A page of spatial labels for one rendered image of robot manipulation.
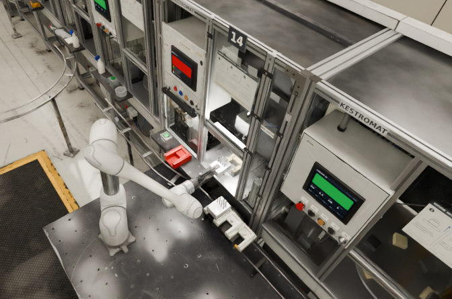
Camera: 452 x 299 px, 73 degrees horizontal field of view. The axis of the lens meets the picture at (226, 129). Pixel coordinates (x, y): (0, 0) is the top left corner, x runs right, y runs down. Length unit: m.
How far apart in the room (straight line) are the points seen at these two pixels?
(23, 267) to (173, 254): 1.40
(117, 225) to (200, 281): 0.62
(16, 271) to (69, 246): 0.90
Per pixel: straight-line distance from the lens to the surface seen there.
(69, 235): 2.37
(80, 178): 3.50
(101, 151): 1.60
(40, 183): 3.58
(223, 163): 2.12
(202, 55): 1.73
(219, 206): 2.08
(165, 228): 2.27
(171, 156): 2.31
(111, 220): 2.04
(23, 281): 3.10
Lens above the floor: 2.69
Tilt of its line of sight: 44 degrees down
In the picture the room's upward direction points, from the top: 9 degrees clockwise
